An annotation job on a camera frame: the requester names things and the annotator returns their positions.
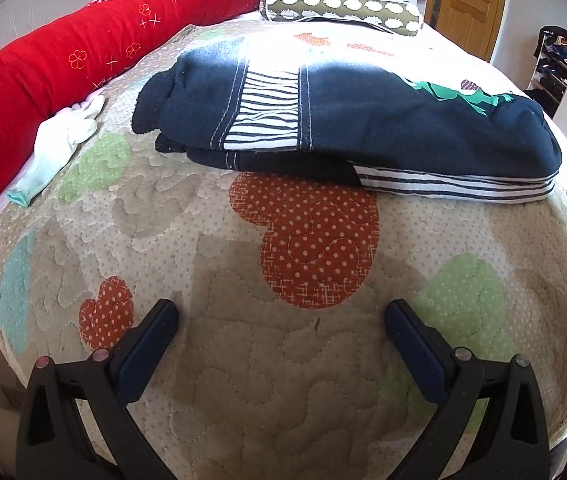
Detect white glove with teal cuff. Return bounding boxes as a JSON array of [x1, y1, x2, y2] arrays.
[[7, 92, 106, 207]]

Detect navy striped children's pants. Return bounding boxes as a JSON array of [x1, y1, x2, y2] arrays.
[[132, 35, 562, 204]]

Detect red long bolster pillow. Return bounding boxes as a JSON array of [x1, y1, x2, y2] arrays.
[[0, 0, 259, 192]]

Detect wooden door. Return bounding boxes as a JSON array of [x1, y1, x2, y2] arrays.
[[425, 0, 506, 61]]

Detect olive patterned bolster pillow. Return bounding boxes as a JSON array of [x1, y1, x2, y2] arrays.
[[259, 0, 423, 37]]

